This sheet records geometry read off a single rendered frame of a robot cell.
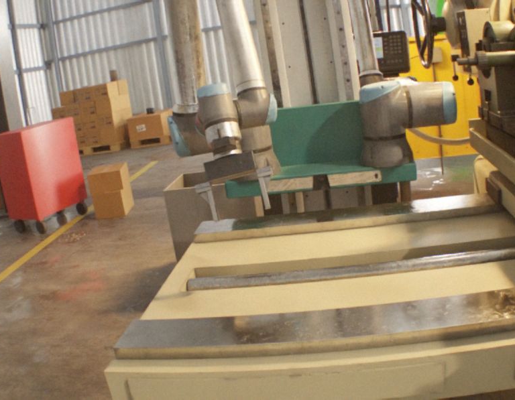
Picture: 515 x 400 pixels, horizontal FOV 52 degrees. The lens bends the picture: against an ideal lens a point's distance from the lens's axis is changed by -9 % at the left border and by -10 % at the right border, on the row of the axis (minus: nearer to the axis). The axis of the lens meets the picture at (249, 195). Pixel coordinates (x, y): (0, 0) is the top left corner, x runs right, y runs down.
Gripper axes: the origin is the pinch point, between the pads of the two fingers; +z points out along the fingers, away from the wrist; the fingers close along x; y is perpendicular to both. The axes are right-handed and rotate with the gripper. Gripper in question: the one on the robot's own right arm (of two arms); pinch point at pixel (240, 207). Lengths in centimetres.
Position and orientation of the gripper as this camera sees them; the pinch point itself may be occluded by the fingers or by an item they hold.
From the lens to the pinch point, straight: 147.0
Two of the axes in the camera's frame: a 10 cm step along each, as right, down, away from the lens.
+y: 1.1, 1.5, 9.8
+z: 2.3, 9.6, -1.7
